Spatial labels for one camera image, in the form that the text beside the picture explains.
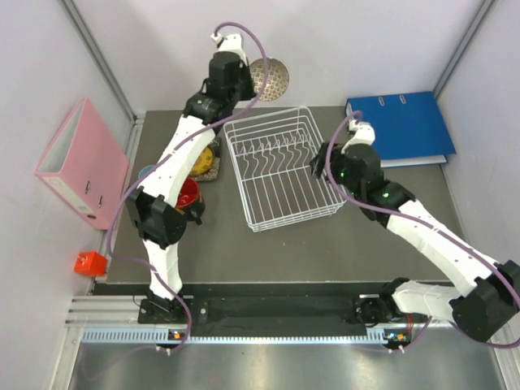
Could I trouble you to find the black orange patterned mug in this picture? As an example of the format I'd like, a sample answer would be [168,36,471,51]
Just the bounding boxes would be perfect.
[175,177,206,225]

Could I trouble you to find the blue ring binder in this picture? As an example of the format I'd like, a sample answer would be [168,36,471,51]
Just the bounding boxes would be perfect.
[345,91,456,168]

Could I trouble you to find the grey slotted cable duct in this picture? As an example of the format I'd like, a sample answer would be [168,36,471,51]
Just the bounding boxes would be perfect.
[81,327,409,345]

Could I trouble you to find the white wire dish rack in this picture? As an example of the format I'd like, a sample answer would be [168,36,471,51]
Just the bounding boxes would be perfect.
[223,106,345,232]

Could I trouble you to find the yellow round plate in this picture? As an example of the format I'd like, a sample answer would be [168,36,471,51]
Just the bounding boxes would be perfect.
[190,146,215,176]

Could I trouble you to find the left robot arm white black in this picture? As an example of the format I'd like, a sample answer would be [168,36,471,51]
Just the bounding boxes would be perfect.
[126,50,256,323]

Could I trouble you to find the red box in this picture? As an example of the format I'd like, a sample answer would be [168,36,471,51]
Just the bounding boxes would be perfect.
[73,251,108,278]

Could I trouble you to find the pink ring binder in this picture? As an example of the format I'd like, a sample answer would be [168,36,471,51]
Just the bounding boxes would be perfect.
[34,97,129,230]

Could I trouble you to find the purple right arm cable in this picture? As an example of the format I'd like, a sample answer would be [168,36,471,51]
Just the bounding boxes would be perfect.
[327,110,520,353]

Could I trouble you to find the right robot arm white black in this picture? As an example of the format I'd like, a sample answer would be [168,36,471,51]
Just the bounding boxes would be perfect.
[310,142,519,344]

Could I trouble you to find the aluminium frame rail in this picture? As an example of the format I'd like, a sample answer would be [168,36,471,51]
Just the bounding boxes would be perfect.
[65,296,145,327]

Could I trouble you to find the beige patterned bowl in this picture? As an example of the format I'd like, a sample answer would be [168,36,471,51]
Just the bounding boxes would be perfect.
[249,58,290,102]

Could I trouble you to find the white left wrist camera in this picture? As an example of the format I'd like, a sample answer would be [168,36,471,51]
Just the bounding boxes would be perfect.
[210,32,247,63]

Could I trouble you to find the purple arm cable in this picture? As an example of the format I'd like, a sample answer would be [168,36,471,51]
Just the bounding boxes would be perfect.
[327,110,520,353]
[106,22,270,358]

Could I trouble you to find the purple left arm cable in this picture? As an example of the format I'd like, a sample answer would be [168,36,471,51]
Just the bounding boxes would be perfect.
[106,22,270,358]

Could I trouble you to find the light blue plastic cup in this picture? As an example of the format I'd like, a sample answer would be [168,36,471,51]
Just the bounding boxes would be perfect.
[137,165,154,180]

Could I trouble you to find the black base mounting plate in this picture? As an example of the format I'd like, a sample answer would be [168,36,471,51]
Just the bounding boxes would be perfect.
[139,282,401,329]

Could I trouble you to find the black floral square plate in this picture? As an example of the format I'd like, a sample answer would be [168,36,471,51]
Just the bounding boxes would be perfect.
[189,137,222,182]

